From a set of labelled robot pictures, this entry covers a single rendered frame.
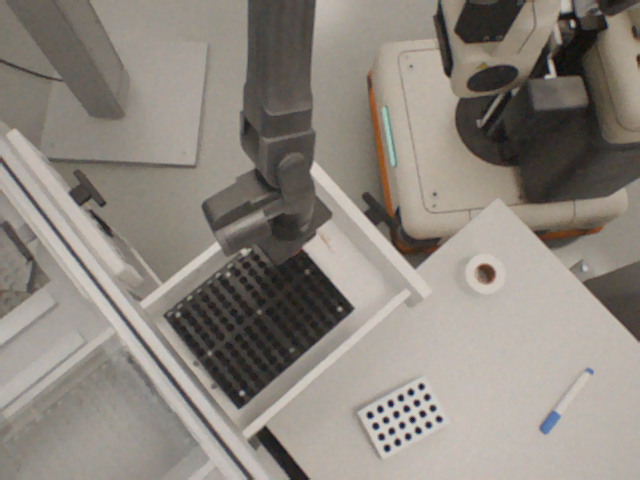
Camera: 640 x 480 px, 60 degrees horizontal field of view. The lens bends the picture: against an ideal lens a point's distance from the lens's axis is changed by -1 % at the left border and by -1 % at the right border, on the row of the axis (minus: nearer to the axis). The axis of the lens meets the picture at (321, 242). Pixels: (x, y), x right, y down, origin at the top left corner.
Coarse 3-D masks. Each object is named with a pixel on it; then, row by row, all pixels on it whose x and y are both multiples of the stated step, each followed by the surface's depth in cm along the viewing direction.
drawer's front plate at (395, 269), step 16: (320, 176) 86; (320, 192) 89; (336, 192) 85; (336, 208) 87; (352, 208) 85; (352, 224) 86; (368, 224) 84; (352, 240) 92; (368, 240) 85; (384, 240) 84; (368, 256) 91; (384, 256) 84; (400, 256) 83; (384, 272) 90; (400, 272) 83; (416, 272) 83; (400, 288) 88; (416, 288) 82; (416, 304) 87
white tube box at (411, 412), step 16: (416, 384) 91; (384, 400) 90; (400, 400) 93; (416, 400) 93; (432, 400) 91; (368, 416) 93; (384, 416) 90; (400, 416) 90; (416, 416) 90; (432, 416) 90; (368, 432) 90; (384, 432) 89; (400, 432) 89; (416, 432) 93; (432, 432) 89; (384, 448) 92; (400, 448) 89
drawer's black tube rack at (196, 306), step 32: (256, 256) 88; (224, 288) 84; (256, 288) 84; (288, 288) 84; (320, 288) 84; (192, 320) 85; (224, 320) 86; (256, 320) 85; (288, 320) 83; (320, 320) 83; (192, 352) 81; (224, 352) 81; (256, 352) 81; (288, 352) 82; (224, 384) 80; (256, 384) 81
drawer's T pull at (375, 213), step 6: (366, 192) 87; (366, 198) 87; (372, 198) 87; (372, 204) 87; (378, 204) 87; (366, 210) 87; (372, 210) 86; (378, 210) 86; (384, 210) 87; (366, 216) 86; (372, 216) 86; (378, 216) 86; (384, 216) 86; (390, 216) 86; (372, 222) 86; (378, 222) 86; (384, 222) 87; (390, 222) 86; (396, 222) 86; (390, 228) 87; (396, 228) 86
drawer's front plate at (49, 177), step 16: (16, 144) 85; (32, 144) 91; (32, 160) 84; (48, 160) 95; (48, 176) 84; (64, 192) 83; (64, 208) 83; (80, 208) 85; (80, 224) 82; (96, 240) 82; (112, 256) 81; (128, 272) 83
